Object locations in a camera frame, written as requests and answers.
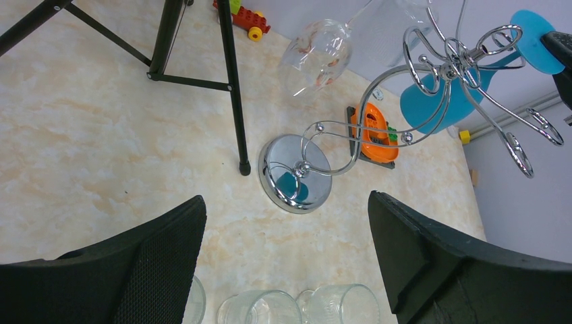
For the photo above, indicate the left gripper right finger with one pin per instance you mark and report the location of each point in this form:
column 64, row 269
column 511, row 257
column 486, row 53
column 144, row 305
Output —
column 433, row 273

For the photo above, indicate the red yellow toy car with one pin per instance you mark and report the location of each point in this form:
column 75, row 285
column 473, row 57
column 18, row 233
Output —
column 253, row 22

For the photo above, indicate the orange toy block piece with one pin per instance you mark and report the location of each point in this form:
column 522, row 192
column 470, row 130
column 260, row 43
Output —
column 379, row 146

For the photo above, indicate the clear ribbed wine glass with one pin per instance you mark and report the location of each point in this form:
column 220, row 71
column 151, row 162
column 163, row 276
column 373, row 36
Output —
column 338, row 304
column 260, row 306
column 196, row 304

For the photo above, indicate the clear tall wine glass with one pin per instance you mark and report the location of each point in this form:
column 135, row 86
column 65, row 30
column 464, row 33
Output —
column 377, row 29

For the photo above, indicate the small metal washer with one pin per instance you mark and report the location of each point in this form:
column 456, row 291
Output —
column 378, row 94

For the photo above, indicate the blue wine glass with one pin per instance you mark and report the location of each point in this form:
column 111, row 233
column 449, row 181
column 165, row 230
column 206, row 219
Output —
column 442, row 99

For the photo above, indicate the yellow corner clip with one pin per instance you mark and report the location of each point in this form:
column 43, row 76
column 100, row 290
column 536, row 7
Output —
column 465, row 137

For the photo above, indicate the clear smooth wine glass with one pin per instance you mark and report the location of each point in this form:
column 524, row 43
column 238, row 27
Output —
column 317, row 56

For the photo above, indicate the black music stand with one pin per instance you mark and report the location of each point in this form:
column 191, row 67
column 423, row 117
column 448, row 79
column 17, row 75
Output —
column 173, row 12

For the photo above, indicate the chrome wine glass rack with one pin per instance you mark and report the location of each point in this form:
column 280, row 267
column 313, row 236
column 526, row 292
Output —
column 295, row 173

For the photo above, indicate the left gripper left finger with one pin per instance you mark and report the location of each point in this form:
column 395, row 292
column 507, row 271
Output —
column 142, row 275

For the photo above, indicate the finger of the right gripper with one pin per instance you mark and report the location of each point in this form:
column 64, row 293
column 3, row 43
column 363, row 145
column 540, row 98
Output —
column 559, row 45

